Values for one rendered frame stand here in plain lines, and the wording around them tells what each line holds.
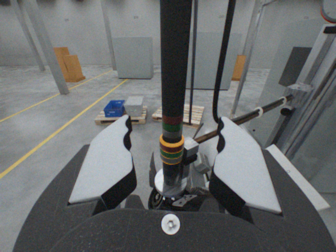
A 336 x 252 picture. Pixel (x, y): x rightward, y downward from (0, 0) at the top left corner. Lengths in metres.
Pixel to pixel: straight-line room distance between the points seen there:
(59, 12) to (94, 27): 2.82
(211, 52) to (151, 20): 7.64
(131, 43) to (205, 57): 3.63
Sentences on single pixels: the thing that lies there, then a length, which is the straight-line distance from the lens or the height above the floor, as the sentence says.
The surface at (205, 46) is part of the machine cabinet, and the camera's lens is 5.70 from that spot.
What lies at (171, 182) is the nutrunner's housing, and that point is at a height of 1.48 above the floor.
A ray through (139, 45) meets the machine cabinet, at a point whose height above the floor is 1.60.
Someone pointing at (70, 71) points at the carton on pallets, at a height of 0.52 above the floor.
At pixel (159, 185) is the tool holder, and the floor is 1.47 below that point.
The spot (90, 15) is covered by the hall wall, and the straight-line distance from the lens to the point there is 14.15.
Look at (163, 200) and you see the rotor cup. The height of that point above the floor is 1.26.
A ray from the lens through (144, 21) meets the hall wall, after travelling 12.63.
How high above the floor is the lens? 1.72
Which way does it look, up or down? 33 degrees down
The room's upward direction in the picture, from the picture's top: 1 degrees clockwise
